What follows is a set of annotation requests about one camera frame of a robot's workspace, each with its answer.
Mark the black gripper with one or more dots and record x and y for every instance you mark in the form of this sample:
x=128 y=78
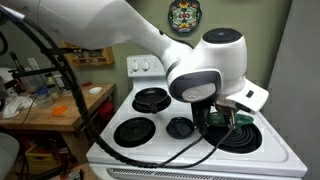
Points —
x=201 y=115

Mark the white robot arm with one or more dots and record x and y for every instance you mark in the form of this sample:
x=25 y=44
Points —
x=215 y=67

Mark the black frying pan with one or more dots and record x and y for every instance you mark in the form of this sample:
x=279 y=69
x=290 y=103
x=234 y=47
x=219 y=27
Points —
x=151 y=100

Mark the white electric stove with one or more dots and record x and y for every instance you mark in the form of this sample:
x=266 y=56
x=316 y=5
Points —
x=192 y=158

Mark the front left coil burner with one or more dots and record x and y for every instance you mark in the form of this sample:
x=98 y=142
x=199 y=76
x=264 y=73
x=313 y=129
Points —
x=134 y=132

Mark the white small dish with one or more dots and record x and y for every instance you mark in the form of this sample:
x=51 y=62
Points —
x=95 y=90

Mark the wooden spice rack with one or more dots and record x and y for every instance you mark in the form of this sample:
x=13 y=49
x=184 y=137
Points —
x=81 y=56

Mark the wooden table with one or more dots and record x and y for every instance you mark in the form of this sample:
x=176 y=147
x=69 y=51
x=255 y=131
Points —
x=67 y=125

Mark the orange lid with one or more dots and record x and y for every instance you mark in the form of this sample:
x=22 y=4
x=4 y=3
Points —
x=60 y=110

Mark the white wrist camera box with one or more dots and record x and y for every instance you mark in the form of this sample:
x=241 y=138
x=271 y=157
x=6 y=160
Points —
x=250 y=99

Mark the colourful decorative wall plate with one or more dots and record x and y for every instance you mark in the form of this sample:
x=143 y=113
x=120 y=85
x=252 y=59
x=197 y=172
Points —
x=184 y=15

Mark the black camera stand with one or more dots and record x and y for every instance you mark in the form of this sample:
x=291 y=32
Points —
x=22 y=78

